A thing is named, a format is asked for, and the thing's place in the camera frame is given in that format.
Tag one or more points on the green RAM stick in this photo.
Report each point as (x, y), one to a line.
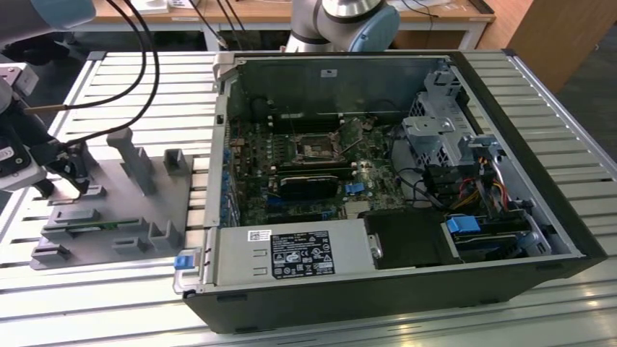
(116, 225)

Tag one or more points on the black RAM slot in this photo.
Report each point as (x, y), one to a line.
(313, 166)
(313, 171)

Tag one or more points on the wooden desk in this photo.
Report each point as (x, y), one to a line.
(433, 19)

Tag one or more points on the black open PC case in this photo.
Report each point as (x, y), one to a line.
(337, 311)

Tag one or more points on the brown wooden cabinet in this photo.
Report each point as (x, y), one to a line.
(554, 36)

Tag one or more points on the silver drive cage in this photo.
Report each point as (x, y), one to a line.
(433, 144)

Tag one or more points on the silver heat sink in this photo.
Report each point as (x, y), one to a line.
(356, 210)

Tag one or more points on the silver power supply unit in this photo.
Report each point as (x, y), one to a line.
(231, 253)

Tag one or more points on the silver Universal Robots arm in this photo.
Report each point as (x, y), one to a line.
(313, 21)

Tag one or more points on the blue case latch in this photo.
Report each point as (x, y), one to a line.
(183, 262)

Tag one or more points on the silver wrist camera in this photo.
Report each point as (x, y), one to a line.
(24, 180)

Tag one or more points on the black expansion card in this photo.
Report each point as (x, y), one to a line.
(308, 188)

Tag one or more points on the CPU socket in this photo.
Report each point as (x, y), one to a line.
(317, 150)

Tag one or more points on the green motherboard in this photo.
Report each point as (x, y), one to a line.
(370, 180)

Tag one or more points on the white label sticker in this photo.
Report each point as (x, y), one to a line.
(328, 73)

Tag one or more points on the blue motherboard connector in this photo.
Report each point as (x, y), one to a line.
(353, 189)

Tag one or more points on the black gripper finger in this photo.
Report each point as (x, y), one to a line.
(79, 170)
(45, 186)

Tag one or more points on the white box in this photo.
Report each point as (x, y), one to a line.
(152, 4)

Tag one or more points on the thin metal locking lever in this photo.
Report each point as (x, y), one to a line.
(291, 121)

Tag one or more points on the blue disk carrier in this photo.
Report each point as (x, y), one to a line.
(462, 226)

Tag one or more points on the grey parts rack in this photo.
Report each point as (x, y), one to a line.
(120, 206)

